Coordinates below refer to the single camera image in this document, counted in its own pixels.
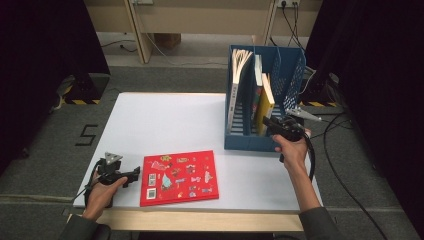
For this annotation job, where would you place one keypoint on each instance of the white picture book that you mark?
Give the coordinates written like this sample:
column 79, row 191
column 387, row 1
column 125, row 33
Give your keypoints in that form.
column 237, row 66

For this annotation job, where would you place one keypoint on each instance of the black stand base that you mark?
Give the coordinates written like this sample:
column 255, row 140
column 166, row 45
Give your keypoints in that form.
column 86, row 88
column 316, row 93

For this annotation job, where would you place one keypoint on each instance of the black curtain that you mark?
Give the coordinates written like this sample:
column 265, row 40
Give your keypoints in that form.
column 376, row 83
column 40, row 66

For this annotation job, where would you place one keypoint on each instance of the person's left hand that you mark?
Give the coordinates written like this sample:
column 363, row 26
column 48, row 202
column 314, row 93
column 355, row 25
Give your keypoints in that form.
column 98, row 200

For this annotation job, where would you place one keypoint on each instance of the red book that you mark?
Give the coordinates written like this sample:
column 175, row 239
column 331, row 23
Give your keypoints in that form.
column 180, row 180

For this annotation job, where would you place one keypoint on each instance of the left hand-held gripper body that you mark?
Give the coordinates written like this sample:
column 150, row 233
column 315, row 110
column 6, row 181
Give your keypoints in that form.
column 108, row 171

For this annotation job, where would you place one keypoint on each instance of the teal cover book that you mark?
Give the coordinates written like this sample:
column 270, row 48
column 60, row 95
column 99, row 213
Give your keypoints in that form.
column 257, row 70

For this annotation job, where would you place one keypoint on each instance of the yellow book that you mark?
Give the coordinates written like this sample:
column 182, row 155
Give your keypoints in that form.
column 265, row 106

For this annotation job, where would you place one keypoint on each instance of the blue plastic file rack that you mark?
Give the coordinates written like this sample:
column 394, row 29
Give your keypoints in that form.
column 246, row 143

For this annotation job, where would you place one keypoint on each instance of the light wooden desk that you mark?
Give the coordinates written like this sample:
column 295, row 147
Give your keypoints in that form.
column 200, row 20

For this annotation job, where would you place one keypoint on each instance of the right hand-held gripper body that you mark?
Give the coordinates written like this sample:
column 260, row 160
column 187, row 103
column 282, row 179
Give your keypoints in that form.
column 290, row 130

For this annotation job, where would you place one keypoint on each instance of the white wall socket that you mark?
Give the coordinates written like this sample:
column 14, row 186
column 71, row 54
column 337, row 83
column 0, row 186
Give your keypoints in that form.
column 288, row 2

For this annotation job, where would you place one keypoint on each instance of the person's right hand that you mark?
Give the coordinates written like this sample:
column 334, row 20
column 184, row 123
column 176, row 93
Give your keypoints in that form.
column 295, row 153

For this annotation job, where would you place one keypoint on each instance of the brown cardboard box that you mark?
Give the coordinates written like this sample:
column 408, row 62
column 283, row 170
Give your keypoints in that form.
column 168, row 40

